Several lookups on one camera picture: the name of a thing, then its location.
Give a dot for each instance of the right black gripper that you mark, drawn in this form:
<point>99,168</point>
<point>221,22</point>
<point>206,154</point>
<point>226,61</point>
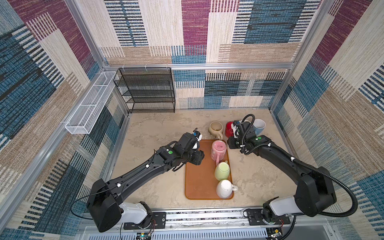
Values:
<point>231,143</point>

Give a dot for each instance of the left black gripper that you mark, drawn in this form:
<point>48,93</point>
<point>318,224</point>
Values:
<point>198,157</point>

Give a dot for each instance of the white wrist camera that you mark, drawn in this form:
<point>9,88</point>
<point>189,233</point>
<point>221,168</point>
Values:
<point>237,128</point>
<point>198,137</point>

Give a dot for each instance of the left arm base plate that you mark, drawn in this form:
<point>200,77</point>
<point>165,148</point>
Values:
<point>159,218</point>

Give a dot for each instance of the white mug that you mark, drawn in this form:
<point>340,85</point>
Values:
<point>225,189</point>

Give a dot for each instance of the white wire mesh basket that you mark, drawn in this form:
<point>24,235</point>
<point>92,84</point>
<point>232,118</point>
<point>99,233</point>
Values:
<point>87,113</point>

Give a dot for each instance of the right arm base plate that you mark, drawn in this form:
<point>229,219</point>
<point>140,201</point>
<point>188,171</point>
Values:
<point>257,217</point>

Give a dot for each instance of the blue mug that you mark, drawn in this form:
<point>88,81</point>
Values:
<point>259,126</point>

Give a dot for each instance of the black wire shelf rack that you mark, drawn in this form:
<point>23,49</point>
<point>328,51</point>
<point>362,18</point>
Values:
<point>147,90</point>

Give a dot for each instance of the orange plastic tray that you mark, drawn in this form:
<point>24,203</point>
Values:
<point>200,181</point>

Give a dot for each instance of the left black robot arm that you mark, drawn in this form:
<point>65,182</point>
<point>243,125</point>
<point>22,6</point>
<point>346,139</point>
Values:
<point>106,201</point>

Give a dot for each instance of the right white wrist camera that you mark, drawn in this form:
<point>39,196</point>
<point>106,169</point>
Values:
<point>237,128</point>

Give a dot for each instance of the pink ghost pattern mug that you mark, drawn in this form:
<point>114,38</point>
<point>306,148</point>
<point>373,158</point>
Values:
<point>218,151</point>

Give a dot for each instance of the light green mug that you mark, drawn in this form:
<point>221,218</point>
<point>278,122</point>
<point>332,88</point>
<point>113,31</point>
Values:
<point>222,171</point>

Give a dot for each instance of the red mug black handle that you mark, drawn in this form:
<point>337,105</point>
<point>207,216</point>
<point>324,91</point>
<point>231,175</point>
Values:
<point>229,132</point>

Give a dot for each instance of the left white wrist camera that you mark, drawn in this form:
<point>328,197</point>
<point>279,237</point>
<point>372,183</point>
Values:
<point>198,137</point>

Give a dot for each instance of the cream marbled mug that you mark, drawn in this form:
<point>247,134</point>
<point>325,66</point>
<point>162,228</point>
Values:
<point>216,130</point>

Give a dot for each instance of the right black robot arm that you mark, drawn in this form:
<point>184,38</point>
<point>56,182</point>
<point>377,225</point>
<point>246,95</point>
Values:
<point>315,186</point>

